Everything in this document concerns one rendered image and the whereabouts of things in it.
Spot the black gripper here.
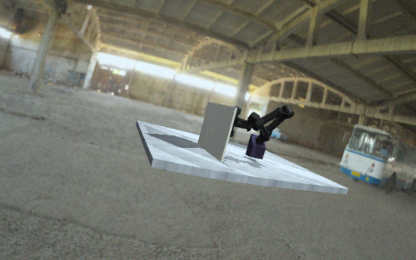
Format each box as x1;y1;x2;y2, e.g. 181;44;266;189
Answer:
230;106;246;137

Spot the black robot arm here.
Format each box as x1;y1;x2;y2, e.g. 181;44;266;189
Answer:
244;105;294;145

